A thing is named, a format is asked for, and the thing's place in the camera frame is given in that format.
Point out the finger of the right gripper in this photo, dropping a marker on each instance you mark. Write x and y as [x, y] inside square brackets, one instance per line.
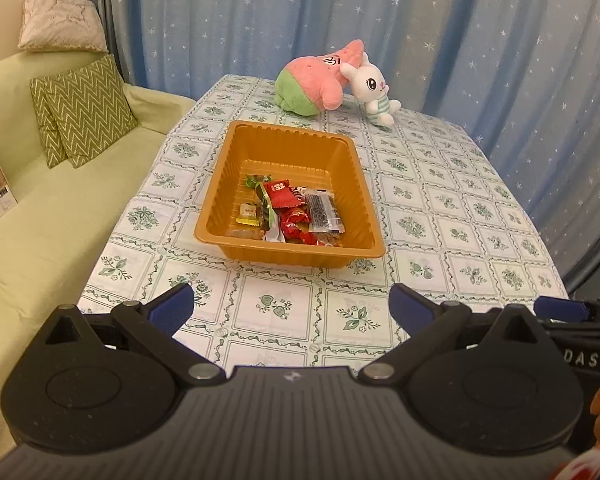
[560, 309]

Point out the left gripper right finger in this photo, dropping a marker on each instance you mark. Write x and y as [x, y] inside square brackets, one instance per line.
[433, 330]

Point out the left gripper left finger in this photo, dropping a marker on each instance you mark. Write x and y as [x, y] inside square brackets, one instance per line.
[149, 330]

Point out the yellow candy wrapper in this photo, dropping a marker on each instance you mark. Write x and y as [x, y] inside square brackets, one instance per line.
[249, 214]

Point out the silver green snack bag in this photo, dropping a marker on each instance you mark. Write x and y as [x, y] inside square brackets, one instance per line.
[269, 222]

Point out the orange plastic tray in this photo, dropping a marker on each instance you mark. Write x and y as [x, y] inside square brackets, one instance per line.
[303, 157]

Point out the clear candy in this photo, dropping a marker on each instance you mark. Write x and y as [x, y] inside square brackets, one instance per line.
[246, 233]

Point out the large red snack packet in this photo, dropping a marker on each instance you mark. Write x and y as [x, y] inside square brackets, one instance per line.
[294, 225]

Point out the red snack packet white label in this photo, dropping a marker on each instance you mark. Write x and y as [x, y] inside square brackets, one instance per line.
[281, 196]

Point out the green floral tablecloth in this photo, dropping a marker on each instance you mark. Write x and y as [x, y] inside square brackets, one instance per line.
[452, 230]

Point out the light green sofa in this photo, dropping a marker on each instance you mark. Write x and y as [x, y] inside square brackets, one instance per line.
[50, 240]

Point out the green zigzag cushion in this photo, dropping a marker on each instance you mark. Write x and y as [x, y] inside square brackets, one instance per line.
[89, 109]
[42, 99]

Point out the white bunny plush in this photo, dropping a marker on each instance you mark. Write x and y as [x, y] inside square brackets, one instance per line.
[369, 87]

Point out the blue star curtain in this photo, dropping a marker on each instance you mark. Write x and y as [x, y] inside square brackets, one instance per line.
[522, 77]

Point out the pink green star plush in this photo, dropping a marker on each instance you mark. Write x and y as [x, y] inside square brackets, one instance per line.
[309, 85]

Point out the beige embroidered pillow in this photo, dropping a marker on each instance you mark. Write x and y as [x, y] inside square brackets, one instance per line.
[61, 25]

